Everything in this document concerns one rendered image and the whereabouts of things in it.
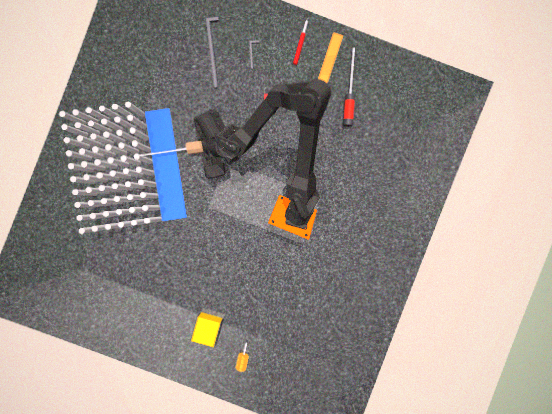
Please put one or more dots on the orange flat bar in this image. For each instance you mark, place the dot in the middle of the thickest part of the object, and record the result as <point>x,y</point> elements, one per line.
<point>330,56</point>

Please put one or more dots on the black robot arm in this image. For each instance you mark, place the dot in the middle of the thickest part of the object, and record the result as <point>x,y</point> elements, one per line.
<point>309,99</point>

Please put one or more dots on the orange screwdriver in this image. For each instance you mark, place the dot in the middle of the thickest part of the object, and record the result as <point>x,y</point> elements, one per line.
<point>242,360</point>

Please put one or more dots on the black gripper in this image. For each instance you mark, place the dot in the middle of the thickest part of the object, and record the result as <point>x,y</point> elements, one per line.
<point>216,168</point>

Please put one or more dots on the red-handled screwdriver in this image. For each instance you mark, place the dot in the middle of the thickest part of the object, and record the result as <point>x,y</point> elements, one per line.
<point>349,101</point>
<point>300,44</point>

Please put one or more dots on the blue flat strip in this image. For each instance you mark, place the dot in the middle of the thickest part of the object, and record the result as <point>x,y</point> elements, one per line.
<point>166,168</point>

